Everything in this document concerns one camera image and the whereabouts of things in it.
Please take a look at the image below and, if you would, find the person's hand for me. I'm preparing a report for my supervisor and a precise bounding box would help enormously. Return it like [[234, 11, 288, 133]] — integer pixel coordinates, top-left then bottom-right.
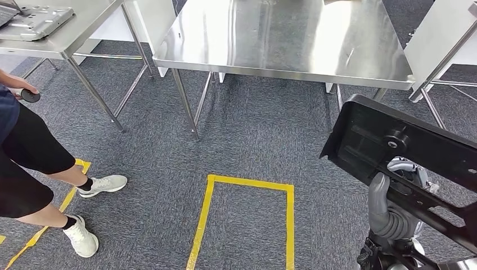
[[7, 76, 40, 101]]

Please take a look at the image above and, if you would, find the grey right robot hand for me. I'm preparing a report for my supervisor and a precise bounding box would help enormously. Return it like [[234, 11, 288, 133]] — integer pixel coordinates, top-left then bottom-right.
[[368, 156, 440, 225]]

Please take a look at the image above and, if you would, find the black round disc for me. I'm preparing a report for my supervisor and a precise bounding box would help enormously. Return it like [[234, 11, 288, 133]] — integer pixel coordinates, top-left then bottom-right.
[[20, 88, 41, 104]]

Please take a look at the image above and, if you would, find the black plastic plate bracket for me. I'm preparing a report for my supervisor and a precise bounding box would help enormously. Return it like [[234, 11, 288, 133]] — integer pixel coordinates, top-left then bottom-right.
[[319, 93, 477, 256]]

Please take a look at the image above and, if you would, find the steel workbench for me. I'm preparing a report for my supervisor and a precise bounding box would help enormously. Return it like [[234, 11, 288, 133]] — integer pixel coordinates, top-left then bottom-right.
[[152, 0, 416, 142]]

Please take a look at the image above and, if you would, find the grey sheet metal panel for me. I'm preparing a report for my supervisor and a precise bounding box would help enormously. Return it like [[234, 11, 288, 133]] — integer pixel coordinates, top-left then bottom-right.
[[0, 5, 75, 42]]

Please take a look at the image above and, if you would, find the person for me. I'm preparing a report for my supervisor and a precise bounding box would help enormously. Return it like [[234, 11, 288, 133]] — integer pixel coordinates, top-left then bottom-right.
[[0, 69, 128, 259]]

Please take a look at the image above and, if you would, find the dark grey laptop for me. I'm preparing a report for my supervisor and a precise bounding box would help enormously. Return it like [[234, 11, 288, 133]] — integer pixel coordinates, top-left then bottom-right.
[[0, 3, 21, 28]]

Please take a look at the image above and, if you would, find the steel table with laptop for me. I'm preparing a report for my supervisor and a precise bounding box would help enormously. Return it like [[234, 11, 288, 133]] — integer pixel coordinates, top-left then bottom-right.
[[0, 0, 155, 133]]

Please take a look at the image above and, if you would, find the white sneaker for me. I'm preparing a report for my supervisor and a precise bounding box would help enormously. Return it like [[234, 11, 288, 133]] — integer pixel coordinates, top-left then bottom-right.
[[77, 175, 128, 199], [62, 215, 100, 259]]

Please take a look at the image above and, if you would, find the white panel board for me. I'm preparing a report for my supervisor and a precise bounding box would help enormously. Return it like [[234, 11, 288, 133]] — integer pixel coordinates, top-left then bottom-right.
[[76, 0, 177, 78], [404, 0, 477, 94]]

